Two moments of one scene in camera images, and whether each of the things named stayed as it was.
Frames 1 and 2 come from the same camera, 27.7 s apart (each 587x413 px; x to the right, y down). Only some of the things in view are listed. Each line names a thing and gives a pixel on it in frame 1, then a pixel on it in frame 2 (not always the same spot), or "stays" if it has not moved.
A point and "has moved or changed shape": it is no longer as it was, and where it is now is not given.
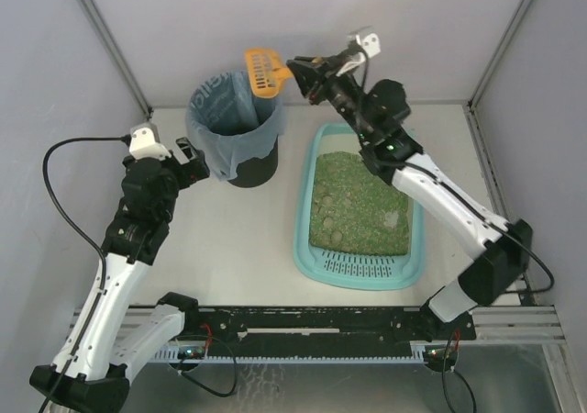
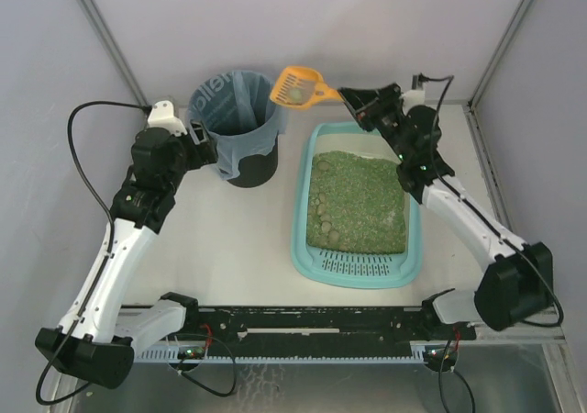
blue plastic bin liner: (227, 123) stays
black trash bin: (255, 172) stays
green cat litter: (354, 209) stays
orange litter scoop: (265, 72) has moved or changed shape
